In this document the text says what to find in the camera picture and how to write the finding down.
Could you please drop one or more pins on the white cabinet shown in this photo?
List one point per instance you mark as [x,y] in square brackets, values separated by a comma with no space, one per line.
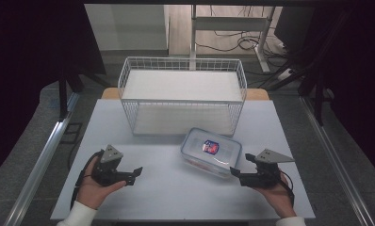
[126,26]

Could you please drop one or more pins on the person's left hand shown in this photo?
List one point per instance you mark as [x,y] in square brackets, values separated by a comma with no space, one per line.
[93,193]

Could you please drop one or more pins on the clear plastic lidded food container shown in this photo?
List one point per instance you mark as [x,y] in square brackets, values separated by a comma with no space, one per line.
[212,157]

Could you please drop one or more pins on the black stand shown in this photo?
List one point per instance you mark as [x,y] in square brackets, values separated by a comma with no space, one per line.
[63,94]
[317,94]

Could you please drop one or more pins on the white power strip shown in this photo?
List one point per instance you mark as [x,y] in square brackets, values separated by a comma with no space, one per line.
[285,74]

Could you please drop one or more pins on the aluminium rail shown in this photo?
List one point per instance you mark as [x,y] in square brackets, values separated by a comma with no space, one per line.
[336,163]
[38,169]

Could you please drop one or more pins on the person's right hand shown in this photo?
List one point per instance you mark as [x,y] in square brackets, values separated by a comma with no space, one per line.
[281,199]

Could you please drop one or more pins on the white metal desk frame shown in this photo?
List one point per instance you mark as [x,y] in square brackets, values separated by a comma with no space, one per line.
[229,23]

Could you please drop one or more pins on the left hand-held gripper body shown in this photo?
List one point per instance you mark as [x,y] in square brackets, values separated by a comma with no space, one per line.
[108,171]

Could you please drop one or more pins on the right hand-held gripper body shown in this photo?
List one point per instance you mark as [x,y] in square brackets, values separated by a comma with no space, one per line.
[264,177]

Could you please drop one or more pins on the wooden table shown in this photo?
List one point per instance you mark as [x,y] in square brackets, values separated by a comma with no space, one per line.
[108,93]

